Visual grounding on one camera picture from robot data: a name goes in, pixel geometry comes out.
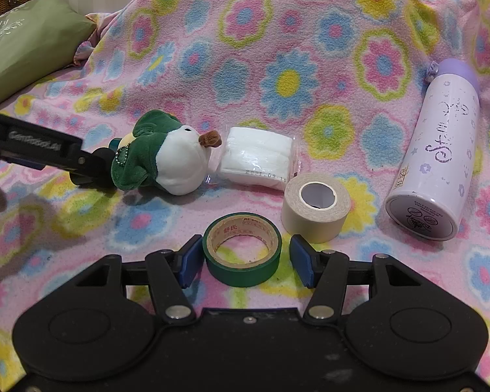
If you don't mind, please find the beige tape roll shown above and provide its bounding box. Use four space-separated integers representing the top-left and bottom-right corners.
281 172 352 243

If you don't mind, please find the white and purple bottle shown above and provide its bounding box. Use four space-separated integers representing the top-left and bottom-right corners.
384 58 481 241

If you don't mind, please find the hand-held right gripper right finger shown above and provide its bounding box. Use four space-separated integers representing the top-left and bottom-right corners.
290 235 418 321

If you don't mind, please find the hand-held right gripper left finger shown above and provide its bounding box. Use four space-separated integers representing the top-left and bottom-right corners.
75 235 205 321

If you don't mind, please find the pink floral fleece blanket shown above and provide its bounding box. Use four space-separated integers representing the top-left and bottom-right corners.
0 0 490 392

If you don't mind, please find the green and white plush toy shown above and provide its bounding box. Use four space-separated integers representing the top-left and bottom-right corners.
110 110 223 196

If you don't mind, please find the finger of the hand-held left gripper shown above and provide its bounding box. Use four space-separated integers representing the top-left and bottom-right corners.
67 139 121 190

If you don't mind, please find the white cotton pads pack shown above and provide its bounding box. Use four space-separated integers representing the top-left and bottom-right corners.
218 126 301 190

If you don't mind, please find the green tape roll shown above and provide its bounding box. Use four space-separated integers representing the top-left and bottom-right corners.
203 211 283 287

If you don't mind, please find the green pillow with white print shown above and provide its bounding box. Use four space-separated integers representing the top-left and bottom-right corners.
0 0 96 109

